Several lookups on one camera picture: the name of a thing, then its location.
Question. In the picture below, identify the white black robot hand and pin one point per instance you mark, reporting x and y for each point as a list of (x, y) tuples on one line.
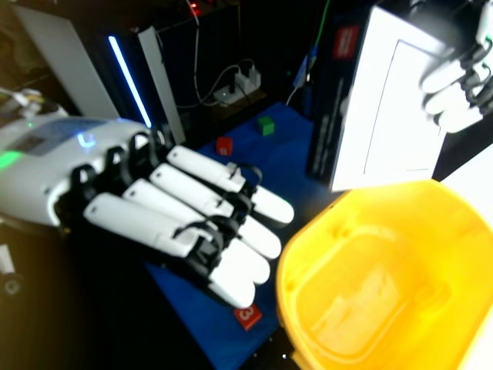
[(58, 165), (458, 92)]

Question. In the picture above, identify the white and black box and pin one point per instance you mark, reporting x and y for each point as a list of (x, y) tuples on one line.
[(385, 115)]

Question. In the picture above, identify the yellow plastic bucket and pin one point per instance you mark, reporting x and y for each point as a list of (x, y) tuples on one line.
[(385, 277)]

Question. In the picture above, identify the white power strip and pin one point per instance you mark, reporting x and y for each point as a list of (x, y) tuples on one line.
[(240, 85)]

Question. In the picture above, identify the white flat panel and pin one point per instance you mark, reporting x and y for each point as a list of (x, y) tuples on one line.
[(65, 58)]

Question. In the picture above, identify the black computer tower blue light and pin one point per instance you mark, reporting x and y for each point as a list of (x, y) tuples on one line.
[(135, 77)]

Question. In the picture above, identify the small red cube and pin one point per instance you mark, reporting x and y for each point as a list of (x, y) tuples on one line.
[(224, 146)]

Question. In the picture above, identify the blue cloth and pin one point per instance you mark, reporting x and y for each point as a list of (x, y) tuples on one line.
[(285, 162)]

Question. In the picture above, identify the green cube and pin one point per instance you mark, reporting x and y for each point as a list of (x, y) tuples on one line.
[(265, 126)]

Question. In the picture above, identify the red cube with numeral three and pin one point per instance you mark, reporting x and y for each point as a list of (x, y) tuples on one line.
[(248, 317)]

